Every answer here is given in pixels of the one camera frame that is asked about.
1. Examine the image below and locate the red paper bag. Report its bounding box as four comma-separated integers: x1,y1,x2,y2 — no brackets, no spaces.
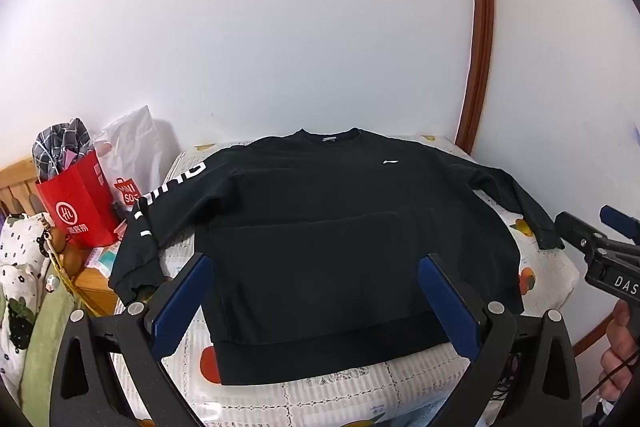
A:
34,149,123,250

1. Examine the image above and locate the small red and white bag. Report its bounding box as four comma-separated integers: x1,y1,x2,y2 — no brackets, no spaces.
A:
114,177,138,240

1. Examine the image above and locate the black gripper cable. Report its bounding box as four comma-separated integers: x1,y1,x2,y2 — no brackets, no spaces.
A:
582,347,640,418

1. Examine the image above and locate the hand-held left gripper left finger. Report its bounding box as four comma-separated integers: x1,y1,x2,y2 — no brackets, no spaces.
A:
50,252,216,427

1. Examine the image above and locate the person's right hand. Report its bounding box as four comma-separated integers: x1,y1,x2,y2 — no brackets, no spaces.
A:
600,302,640,400

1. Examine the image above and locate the brown wooden baseboard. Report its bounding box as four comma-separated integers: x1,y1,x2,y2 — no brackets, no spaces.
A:
572,302,618,358

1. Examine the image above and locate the green cloth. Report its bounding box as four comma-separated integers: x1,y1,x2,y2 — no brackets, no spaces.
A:
20,282,83,427

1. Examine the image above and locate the white plastic bag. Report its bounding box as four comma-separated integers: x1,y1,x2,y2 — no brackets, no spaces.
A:
92,105,173,188

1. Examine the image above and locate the pile of paper booklets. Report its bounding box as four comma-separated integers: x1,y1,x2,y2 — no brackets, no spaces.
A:
85,242,121,283

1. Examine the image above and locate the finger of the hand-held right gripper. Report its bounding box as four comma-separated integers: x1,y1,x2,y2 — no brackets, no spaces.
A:
600,205,640,240
554,211,608,258

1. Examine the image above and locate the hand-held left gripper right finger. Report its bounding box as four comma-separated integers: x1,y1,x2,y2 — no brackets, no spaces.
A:
419,253,583,427

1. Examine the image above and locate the fruit print tablecloth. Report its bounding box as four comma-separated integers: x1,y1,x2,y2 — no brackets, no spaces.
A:
110,134,581,427

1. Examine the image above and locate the grey plaid cloth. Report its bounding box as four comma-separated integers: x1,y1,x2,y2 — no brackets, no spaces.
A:
32,118,96,182

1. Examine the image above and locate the black sweatshirt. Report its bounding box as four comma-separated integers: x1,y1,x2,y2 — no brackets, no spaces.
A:
108,127,566,387

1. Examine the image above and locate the wooden furniture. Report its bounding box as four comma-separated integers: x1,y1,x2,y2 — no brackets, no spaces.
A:
0,157,121,318

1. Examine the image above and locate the brown wooden door frame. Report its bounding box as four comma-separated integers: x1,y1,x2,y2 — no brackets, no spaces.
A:
452,0,496,158

